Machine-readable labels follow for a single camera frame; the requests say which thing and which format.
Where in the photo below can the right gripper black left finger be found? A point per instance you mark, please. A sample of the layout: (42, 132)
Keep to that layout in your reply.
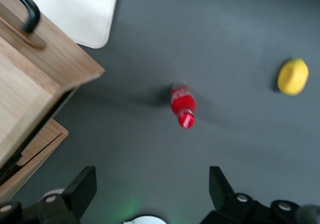
(72, 199)

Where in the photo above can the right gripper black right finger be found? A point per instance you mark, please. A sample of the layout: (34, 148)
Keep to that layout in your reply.
(227, 206)

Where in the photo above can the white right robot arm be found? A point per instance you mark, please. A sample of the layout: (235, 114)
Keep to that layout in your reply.
(145, 220)

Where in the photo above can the wooden drawer cabinet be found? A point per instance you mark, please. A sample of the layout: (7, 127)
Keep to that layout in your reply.
(15, 181)

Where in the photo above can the red soda bottle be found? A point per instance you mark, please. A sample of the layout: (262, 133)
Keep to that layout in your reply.
(183, 103)

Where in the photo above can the yellow lemon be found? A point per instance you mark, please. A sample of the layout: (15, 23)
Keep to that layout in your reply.
(292, 77)

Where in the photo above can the beige plastic tray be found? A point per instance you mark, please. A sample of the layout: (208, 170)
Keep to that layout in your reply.
(82, 13)

